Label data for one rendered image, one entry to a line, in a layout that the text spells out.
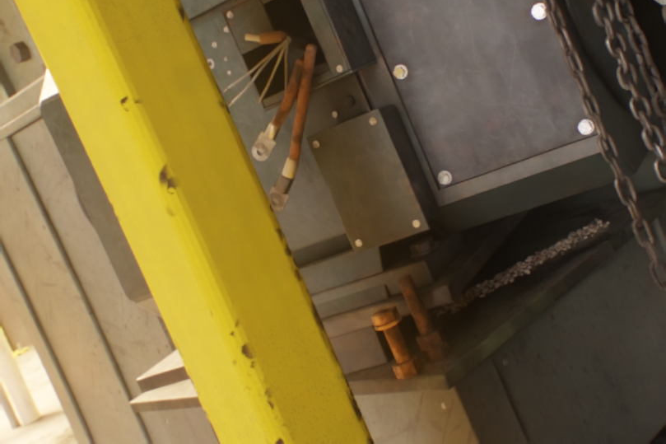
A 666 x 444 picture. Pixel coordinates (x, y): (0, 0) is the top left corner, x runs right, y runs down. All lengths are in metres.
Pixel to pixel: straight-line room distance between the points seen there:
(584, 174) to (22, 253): 1.29
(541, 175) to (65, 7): 0.58
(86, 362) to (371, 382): 0.99
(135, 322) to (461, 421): 0.83
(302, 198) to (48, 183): 0.77
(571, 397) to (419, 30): 0.54
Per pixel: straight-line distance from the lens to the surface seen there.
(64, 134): 1.42
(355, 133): 1.10
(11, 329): 5.87
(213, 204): 0.83
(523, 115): 1.10
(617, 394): 1.43
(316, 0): 1.08
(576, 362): 1.36
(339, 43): 1.08
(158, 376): 1.39
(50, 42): 0.88
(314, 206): 1.23
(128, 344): 1.89
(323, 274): 1.24
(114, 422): 2.09
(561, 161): 1.10
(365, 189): 1.12
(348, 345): 1.22
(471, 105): 1.11
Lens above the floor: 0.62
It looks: 5 degrees down
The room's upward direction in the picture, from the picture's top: 23 degrees counter-clockwise
